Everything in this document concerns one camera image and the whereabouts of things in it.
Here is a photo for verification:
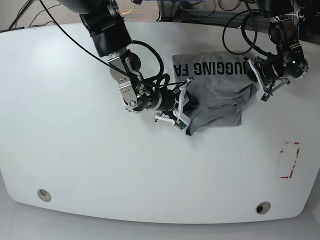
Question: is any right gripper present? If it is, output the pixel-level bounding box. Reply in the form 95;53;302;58
153;77;199;125

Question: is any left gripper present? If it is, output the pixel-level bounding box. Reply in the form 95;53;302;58
242;56;291;97

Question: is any grey t-shirt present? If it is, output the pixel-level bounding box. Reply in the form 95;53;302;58
172;51;257;136

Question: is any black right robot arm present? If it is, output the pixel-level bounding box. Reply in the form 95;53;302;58
60;0;196;131

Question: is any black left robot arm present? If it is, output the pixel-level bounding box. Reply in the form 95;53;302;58
240;0;309;102

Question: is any red tape rectangle marking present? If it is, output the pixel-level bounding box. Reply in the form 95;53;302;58
277;141;301;179

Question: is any right table grommet hole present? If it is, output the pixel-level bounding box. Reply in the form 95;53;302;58
255;201;271;215

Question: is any table grommet hole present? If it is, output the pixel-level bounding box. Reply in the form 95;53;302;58
37;189;52;202
255;201;271;215

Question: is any left table grommet hole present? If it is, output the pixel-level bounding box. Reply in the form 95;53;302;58
37;189;52;202

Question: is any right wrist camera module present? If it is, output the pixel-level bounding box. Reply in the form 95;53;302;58
173;119;189;132

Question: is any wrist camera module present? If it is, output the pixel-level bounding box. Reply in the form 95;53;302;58
173;119;189;132
256;91;271;102

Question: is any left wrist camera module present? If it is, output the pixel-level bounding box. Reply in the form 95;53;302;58
256;91;271;102

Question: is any aluminium frame structure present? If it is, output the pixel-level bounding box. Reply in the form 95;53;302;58
157;0;320;41

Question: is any yellow cable on floor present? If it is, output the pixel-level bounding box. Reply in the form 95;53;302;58
121;0;141;16

